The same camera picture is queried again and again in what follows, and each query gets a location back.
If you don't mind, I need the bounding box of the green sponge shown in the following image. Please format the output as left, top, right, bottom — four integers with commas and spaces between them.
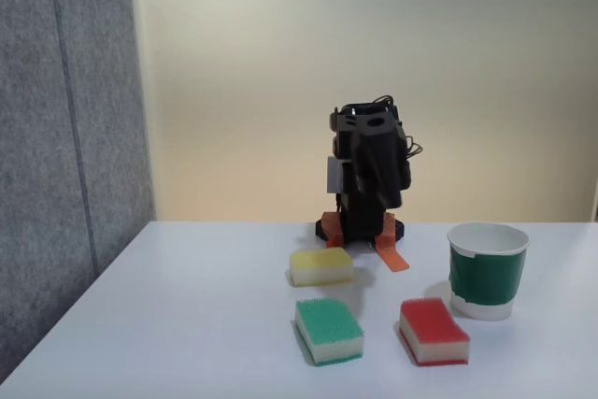
293, 297, 366, 368

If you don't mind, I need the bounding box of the white cup with green tape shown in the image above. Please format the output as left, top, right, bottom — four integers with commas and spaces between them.
447, 221, 532, 322

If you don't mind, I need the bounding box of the orange tape strip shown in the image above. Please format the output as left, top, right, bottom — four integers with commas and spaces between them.
373, 212, 411, 274
320, 211, 348, 249

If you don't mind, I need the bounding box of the white power box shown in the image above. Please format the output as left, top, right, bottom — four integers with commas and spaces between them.
326, 155, 349, 195

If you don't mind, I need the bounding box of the red sponge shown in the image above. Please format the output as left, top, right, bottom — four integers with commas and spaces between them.
398, 296, 471, 367

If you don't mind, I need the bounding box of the grey felt partition panel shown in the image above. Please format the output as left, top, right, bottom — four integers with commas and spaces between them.
0, 0, 158, 386

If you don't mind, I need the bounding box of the yellow sponge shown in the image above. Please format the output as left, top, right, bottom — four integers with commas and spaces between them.
288, 248, 355, 289

